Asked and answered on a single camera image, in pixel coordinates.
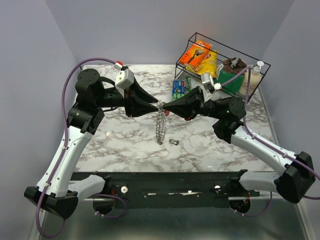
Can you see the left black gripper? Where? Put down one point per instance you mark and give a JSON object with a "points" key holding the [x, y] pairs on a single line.
{"points": [[138, 108]]}

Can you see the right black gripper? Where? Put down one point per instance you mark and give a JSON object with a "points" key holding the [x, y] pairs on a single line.
{"points": [[188, 106]]}

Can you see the small silver key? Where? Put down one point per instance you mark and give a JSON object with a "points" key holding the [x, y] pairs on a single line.
{"points": [[174, 142]]}

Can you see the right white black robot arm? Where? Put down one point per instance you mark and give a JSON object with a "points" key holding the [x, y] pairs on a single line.
{"points": [[293, 174]]}

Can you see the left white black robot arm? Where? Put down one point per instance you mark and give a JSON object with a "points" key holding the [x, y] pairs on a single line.
{"points": [[54, 193]]}

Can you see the green white snack packet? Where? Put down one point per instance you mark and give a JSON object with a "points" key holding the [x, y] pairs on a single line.
{"points": [[192, 83]]}

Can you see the blue green small box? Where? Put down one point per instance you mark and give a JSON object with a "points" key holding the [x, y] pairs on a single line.
{"points": [[178, 89]]}

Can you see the orange razor box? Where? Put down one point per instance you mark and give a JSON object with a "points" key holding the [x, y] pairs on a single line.
{"points": [[195, 54]]}

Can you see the yellow chips bag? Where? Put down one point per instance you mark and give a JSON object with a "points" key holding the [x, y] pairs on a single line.
{"points": [[207, 65]]}

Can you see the green brown paper bag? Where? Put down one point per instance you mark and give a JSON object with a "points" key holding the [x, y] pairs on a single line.
{"points": [[227, 70]]}

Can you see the cream pump lotion bottle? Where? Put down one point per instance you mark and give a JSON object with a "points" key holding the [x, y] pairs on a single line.
{"points": [[251, 81]]}

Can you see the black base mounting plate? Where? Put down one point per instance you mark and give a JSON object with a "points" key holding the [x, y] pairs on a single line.
{"points": [[168, 190]]}

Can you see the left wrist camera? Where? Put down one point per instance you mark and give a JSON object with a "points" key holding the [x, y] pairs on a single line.
{"points": [[124, 79]]}

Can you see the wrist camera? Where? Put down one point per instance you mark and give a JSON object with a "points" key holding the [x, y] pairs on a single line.
{"points": [[209, 84], [124, 79]]}

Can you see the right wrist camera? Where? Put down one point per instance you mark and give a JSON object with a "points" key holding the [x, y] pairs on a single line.
{"points": [[209, 84]]}

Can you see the black wire shelf rack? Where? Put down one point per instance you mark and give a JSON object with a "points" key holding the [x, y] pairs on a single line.
{"points": [[224, 52]]}

